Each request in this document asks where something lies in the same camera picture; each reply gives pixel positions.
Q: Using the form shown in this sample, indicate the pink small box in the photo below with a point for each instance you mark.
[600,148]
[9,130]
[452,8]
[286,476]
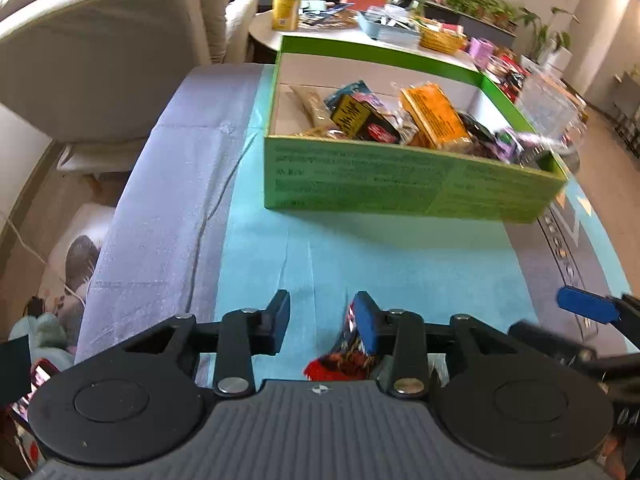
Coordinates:
[480,50]

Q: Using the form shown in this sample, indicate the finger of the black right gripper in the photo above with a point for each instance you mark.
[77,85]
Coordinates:
[622,313]
[619,374]

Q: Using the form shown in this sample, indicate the dark brown snack packet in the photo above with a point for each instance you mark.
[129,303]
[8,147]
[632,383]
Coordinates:
[361,121]

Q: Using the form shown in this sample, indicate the green cardboard box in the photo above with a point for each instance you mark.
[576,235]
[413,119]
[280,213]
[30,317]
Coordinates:
[303,173]

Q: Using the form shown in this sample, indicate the red snack wrapper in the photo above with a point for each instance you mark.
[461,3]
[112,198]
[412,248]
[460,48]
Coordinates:
[347,361]

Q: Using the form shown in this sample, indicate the pink blue snack packet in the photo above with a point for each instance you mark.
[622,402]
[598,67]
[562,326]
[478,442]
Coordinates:
[357,90]

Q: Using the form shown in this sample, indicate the round white coffee table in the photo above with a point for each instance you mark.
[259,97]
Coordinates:
[261,31]

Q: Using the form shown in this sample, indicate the orange cracker packet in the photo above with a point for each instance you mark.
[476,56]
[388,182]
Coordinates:
[439,125]

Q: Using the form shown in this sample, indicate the blue plastic tray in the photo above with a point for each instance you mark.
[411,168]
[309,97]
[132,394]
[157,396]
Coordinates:
[397,35]

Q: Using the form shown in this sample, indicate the yellow tin can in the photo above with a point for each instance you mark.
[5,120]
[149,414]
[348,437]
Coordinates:
[285,15]

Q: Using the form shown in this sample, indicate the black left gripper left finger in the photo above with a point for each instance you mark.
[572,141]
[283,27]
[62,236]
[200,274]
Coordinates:
[143,398]

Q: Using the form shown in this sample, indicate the yellow wicker basket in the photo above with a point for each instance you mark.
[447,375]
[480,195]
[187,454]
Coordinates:
[442,42]

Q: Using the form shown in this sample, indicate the beige buckwheat cake packet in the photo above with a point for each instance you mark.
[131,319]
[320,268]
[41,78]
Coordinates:
[322,126]

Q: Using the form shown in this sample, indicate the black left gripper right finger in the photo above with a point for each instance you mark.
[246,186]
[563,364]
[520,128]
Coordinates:
[492,394]

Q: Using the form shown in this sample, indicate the clear glass mug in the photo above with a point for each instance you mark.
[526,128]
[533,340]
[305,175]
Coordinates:
[548,106]

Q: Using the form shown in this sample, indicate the beige sofa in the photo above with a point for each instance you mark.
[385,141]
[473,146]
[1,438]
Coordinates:
[99,71]

